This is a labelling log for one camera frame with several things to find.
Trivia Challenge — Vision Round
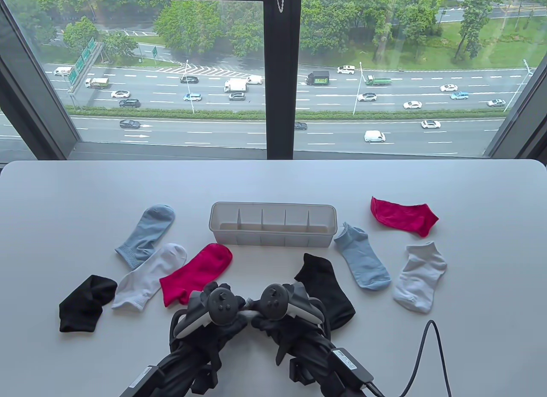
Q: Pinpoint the black sock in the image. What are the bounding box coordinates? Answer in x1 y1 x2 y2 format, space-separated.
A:
59 275 118 333
294 253 356 332

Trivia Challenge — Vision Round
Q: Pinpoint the short red sock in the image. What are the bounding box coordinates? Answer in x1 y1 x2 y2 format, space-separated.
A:
370 196 439 238

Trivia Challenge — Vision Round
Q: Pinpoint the person's left hand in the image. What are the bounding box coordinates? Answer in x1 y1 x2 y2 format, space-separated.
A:
170 281 250 359

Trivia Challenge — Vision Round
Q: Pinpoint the black labelled adapter box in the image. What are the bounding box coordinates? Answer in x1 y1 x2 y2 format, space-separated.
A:
332 349 373 389

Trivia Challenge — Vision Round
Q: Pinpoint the black window frame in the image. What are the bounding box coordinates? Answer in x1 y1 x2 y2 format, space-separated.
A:
0 0 547 162

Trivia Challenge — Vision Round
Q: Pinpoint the short light blue sock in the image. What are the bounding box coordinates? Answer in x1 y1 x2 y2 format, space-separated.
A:
334 222 392 291

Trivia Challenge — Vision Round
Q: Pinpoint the grey and white controller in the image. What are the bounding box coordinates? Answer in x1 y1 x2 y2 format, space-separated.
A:
174 287 248 340
252 284 325 327

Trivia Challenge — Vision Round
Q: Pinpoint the person's right hand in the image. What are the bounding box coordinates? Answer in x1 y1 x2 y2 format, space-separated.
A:
250 282 332 365

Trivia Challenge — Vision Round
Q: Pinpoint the long light blue sock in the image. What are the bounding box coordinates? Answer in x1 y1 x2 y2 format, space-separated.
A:
115 204 176 270

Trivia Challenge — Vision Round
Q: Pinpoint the short white sock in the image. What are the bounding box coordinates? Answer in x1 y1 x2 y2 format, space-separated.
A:
393 241 447 315

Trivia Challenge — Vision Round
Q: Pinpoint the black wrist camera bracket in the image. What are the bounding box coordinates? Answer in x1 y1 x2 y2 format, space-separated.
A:
287 359 317 389
190 363 218 393

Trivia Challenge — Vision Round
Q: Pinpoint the thick black cable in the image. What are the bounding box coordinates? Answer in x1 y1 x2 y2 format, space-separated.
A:
363 320 453 397

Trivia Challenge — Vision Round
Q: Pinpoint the long white sock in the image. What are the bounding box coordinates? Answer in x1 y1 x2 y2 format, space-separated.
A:
112 243 188 311

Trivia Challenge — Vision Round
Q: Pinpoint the translucent divided organizer box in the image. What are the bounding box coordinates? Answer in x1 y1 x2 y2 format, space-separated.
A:
209 202 338 248

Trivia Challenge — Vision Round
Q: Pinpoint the long red sock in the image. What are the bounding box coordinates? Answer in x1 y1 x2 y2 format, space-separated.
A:
159 243 233 307

